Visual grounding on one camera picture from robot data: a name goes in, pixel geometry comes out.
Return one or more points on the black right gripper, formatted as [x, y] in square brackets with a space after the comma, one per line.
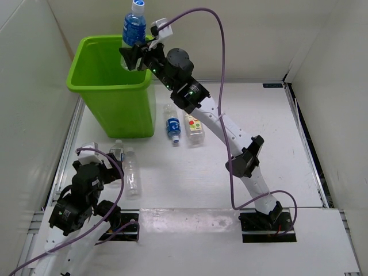
[132, 54]

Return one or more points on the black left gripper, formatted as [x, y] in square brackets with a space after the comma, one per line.
[112, 172]

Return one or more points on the blue label water bottle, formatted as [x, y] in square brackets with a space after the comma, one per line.
[134, 26]

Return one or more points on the clear bottle blue white label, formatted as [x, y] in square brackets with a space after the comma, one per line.
[118, 150]

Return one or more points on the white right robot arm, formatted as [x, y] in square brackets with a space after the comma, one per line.
[174, 70]

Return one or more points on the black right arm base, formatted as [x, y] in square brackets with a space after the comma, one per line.
[254, 229]

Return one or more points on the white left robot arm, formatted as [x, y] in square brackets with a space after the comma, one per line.
[79, 218]

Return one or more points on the green plastic bin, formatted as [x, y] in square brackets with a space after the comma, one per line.
[123, 102]

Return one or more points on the clear unlabelled plastic bottle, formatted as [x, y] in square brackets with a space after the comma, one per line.
[132, 175]

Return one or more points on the white label juice bottle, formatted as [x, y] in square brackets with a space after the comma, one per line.
[194, 130]

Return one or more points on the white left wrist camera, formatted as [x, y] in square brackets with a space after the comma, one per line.
[86, 157]

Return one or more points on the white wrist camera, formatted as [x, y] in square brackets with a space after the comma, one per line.
[86, 157]
[161, 31]

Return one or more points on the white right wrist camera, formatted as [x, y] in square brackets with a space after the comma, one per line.
[161, 31]

